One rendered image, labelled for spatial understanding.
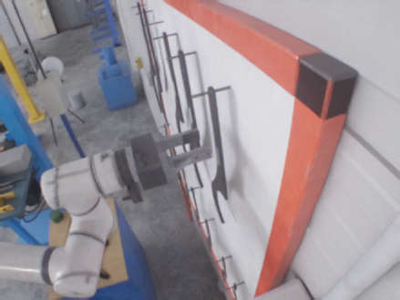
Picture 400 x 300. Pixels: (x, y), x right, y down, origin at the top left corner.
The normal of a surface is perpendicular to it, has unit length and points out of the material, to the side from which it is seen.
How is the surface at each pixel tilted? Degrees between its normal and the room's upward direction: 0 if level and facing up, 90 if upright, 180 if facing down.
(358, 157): 90
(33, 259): 7
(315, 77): 90
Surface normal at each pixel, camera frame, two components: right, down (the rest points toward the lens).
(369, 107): -0.94, 0.29
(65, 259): -0.04, -0.72
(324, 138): 0.33, 0.62
